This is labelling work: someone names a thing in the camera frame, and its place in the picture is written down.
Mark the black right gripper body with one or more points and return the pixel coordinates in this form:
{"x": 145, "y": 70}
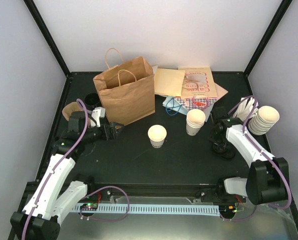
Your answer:
{"x": 215, "y": 137}

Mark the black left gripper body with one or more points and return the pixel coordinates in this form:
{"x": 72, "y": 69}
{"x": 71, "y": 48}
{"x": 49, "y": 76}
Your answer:
{"x": 107, "y": 136}

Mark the brown paper bag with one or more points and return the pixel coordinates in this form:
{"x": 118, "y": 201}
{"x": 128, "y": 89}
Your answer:
{"x": 126, "y": 91}

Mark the single white paper cup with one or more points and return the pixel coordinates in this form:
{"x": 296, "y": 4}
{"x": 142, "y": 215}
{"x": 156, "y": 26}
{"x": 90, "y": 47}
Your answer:
{"x": 157, "y": 135}

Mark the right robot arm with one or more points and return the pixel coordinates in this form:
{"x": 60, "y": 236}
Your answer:
{"x": 268, "y": 178}

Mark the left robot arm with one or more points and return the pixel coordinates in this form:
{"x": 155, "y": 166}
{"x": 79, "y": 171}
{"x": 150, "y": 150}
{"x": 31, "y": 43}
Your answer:
{"x": 42, "y": 216}

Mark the black lid stack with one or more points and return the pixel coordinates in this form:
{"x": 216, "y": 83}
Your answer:
{"x": 226, "y": 151}

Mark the white paper cup stack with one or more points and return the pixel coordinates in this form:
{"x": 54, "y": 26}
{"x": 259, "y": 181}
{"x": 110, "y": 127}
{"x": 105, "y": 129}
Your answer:
{"x": 194, "y": 121}

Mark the jar of white stirrers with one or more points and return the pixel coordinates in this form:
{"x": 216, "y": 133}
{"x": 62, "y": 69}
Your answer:
{"x": 244, "y": 108}

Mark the black cup sleeve stack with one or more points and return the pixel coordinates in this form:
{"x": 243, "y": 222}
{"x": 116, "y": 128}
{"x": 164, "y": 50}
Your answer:
{"x": 92, "y": 101}

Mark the blue checkered paper bag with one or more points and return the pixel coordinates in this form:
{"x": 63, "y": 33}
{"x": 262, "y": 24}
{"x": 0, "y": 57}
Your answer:
{"x": 196, "y": 103}

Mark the tan flat paper bag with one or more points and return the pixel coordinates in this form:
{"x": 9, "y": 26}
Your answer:
{"x": 220, "y": 91}

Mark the brown cardboard cup carrier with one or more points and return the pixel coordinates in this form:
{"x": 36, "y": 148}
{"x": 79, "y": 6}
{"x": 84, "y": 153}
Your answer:
{"x": 69, "y": 109}

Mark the white lid stack on sleeve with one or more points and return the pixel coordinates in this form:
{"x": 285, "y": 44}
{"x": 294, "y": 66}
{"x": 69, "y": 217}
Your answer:
{"x": 265, "y": 118}

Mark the cakes printed paper bag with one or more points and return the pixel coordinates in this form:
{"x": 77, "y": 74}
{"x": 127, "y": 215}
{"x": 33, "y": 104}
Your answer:
{"x": 198, "y": 83}

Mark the yellow padded envelope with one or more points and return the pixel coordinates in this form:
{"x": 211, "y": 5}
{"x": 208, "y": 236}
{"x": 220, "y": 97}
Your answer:
{"x": 168, "y": 82}

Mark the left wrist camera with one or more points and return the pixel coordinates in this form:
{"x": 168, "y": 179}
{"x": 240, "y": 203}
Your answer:
{"x": 97, "y": 114}

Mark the light blue cable duct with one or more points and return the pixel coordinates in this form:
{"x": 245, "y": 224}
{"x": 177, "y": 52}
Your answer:
{"x": 149, "y": 209}

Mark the right black frame post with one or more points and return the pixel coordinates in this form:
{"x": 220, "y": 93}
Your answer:
{"x": 274, "y": 23}

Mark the black frame post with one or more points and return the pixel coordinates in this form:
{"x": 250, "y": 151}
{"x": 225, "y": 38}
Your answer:
{"x": 274, "y": 23}
{"x": 31, "y": 6}

